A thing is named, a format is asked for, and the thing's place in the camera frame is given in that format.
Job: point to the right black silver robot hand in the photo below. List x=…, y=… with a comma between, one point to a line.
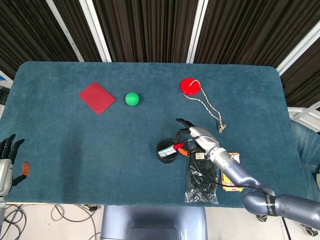
x=203, y=141

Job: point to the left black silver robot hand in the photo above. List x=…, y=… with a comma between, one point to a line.
x=5, y=172

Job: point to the red blue marker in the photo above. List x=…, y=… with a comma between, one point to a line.
x=168, y=149

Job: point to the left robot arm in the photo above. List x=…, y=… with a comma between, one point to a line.
x=1, y=210

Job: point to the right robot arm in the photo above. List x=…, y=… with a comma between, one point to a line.
x=250, y=178

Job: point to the black round cup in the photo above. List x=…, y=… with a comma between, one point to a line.
x=167, y=159

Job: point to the plastic bag of black items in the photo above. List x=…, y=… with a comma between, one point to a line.
x=200, y=180

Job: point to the yellow orange printed box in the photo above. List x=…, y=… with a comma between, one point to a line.
x=225, y=180

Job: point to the red round disc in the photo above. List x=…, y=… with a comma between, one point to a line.
x=189, y=86

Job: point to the teal table cloth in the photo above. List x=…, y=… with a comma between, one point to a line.
x=75, y=150

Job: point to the green ball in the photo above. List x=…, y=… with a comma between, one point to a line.
x=131, y=99

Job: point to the blue grey robot torso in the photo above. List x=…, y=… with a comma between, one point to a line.
x=152, y=222

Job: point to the grey caster wheel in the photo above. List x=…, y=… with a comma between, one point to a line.
x=262, y=218
x=309, y=230

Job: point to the blue denim fabric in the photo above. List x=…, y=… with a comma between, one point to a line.
x=307, y=147

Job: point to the red rectangular card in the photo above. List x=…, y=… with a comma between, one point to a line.
x=97, y=98

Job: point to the aluminium profile frame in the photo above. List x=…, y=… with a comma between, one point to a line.
x=303, y=113

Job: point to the white frame beam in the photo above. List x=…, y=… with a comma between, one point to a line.
x=297, y=48
x=96, y=31
x=197, y=31
x=65, y=31

